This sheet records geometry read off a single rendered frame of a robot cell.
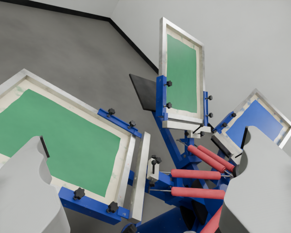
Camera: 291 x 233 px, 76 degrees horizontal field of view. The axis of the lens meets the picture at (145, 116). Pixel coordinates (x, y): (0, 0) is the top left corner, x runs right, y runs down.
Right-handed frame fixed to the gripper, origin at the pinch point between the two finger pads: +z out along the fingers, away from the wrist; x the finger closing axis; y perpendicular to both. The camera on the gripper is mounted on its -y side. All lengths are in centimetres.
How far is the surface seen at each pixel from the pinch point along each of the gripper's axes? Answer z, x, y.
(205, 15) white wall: 425, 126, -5
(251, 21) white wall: 381, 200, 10
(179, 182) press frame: 72, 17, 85
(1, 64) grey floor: 212, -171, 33
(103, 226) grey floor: 95, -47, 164
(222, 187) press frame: 75, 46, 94
